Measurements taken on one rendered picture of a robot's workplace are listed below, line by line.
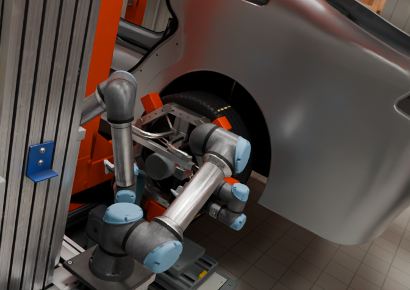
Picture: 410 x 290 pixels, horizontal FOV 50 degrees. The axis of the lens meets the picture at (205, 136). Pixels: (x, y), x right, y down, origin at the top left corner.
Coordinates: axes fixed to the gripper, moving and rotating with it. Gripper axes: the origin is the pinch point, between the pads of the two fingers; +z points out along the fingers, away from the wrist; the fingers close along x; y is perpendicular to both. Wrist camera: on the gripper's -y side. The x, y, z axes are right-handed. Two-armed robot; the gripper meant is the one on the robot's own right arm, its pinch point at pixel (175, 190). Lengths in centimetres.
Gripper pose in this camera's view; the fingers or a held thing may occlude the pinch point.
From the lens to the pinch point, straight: 202.3
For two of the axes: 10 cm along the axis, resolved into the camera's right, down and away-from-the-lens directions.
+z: -8.3, -4.0, 3.9
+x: -5.0, 2.0, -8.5
